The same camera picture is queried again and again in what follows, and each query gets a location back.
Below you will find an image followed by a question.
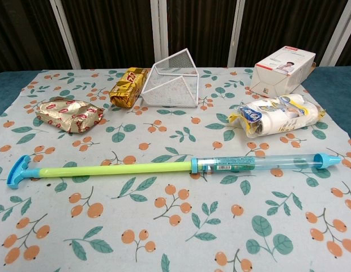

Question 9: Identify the blue green water squirter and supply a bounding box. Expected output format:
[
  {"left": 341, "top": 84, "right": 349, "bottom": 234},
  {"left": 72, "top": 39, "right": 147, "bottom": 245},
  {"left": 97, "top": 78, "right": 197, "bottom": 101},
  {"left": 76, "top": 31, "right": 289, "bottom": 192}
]
[{"left": 6, "top": 152, "right": 342, "bottom": 194}]

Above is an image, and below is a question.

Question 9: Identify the gold chocolate bar package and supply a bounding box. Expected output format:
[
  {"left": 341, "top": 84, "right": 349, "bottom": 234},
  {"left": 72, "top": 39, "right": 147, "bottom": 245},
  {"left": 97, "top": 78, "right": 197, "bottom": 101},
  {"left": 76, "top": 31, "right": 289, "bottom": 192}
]
[{"left": 109, "top": 67, "right": 148, "bottom": 108}]

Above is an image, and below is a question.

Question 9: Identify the floral orange fruit tablecloth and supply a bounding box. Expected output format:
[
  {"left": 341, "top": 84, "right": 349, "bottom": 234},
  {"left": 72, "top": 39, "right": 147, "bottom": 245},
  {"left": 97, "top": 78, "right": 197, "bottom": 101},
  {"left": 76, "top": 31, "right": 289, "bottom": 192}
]
[{"left": 0, "top": 67, "right": 351, "bottom": 272}]

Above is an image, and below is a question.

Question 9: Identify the plastic pack of white rolls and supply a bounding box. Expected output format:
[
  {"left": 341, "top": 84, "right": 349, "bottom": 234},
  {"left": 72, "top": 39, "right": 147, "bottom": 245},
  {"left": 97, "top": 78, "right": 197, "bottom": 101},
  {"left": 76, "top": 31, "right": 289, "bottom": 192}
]
[{"left": 228, "top": 92, "right": 327, "bottom": 139}]

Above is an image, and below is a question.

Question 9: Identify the crinkled gold red-print snack bag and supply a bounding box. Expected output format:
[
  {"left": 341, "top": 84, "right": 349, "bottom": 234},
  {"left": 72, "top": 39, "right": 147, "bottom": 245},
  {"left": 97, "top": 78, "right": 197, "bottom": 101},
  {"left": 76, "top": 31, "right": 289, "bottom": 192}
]
[{"left": 35, "top": 96, "right": 105, "bottom": 134}]

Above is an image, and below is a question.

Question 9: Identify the white red product box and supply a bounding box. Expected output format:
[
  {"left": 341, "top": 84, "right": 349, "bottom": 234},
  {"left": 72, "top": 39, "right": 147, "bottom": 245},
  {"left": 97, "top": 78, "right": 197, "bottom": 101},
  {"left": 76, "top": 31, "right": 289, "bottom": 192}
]
[{"left": 250, "top": 46, "right": 317, "bottom": 97}]

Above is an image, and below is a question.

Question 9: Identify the black pleated backdrop curtain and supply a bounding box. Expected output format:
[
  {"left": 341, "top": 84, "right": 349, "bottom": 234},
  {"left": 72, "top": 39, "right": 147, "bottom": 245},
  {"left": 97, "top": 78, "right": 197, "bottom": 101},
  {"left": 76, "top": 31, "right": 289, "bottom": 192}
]
[{"left": 0, "top": 0, "right": 351, "bottom": 74}]

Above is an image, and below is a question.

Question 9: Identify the white wire mesh holder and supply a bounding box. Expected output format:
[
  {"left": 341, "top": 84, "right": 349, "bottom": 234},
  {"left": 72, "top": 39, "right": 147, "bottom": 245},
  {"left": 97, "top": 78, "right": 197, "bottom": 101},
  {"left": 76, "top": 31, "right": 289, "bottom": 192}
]
[{"left": 140, "top": 48, "right": 200, "bottom": 109}]

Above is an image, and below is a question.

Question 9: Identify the white partition frame post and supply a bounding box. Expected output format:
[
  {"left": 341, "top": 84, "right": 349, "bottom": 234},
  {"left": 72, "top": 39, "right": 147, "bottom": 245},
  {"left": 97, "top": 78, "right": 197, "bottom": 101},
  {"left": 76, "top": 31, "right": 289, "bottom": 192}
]
[
  {"left": 158, "top": 0, "right": 172, "bottom": 67},
  {"left": 322, "top": 0, "right": 351, "bottom": 67},
  {"left": 49, "top": 0, "right": 82, "bottom": 70},
  {"left": 227, "top": 0, "right": 245, "bottom": 68}
]

